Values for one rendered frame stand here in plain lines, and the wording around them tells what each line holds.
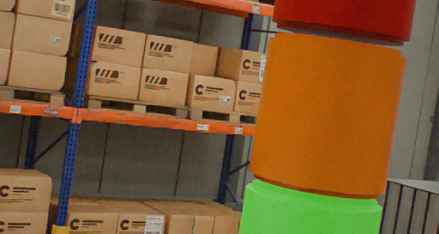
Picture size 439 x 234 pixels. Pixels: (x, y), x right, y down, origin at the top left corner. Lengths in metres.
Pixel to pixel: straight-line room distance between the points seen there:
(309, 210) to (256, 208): 0.02
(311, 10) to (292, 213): 0.07
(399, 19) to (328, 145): 0.05
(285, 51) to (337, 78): 0.02
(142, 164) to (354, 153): 10.26
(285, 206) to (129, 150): 10.13
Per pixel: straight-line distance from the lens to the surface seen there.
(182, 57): 9.11
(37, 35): 8.31
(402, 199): 2.13
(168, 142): 10.67
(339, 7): 0.28
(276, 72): 0.29
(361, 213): 0.29
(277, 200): 0.29
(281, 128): 0.28
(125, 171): 10.44
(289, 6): 0.29
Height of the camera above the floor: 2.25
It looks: 3 degrees down
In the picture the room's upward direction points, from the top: 9 degrees clockwise
